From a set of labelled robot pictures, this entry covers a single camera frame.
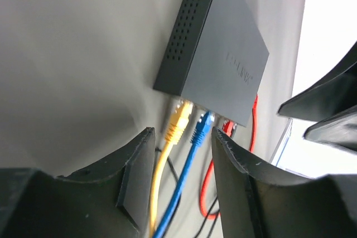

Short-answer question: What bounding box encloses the red ethernet cable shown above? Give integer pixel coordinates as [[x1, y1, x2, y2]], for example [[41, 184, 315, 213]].
[[199, 94, 259, 219]]

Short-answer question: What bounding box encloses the yellow ethernet cable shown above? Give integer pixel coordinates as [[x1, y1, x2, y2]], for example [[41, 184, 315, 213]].
[[148, 99, 194, 233]]

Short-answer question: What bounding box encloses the thin black power cord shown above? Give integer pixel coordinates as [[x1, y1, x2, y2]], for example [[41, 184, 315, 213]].
[[155, 147, 221, 238]]

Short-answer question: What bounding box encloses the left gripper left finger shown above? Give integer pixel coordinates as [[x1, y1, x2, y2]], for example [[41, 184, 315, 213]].
[[1, 128, 156, 237]]

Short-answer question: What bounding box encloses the blue ethernet cable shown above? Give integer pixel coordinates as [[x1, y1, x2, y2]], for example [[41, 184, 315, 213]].
[[152, 110, 215, 238]]

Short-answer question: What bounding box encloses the black network switch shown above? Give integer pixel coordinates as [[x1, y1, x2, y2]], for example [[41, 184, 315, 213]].
[[153, 0, 269, 126]]

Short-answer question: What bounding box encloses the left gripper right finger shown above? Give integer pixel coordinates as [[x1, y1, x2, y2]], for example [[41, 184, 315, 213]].
[[211, 128, 356, 237]]

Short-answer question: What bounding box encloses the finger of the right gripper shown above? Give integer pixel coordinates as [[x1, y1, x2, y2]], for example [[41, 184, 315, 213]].
[[278, 45, 356, 122], [303, 109, 356, 152]]

